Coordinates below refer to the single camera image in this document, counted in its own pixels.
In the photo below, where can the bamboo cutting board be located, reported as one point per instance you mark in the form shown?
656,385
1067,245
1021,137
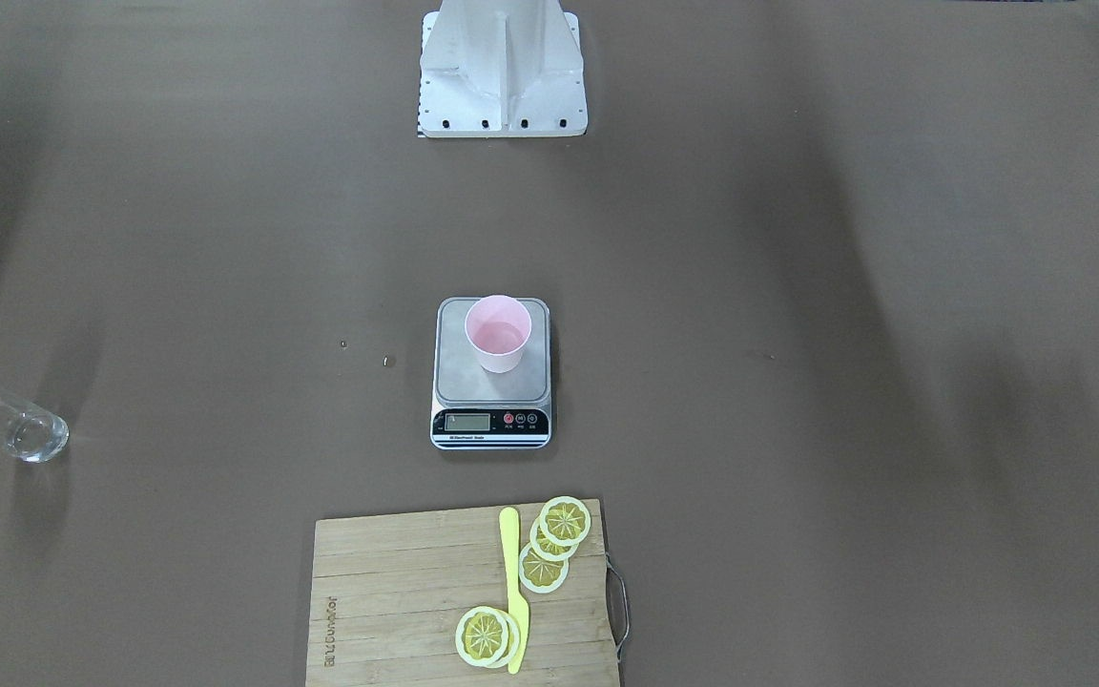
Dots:
388,590

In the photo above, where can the lemon slice middle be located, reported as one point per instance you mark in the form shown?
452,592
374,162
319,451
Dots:
547,550

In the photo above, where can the grey digital kitchen scale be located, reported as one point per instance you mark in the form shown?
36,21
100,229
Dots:
476,408

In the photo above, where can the pink plastic cup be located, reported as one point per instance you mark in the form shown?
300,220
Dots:
498,328

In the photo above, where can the yellow plastic knife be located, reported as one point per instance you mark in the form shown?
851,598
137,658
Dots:
517,605

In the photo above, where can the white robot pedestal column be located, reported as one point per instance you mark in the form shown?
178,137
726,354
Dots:
501,69

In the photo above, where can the lemon slice far end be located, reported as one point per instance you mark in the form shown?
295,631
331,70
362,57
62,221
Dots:
487,637

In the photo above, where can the lemon slice lower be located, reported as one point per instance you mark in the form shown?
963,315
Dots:
540,575

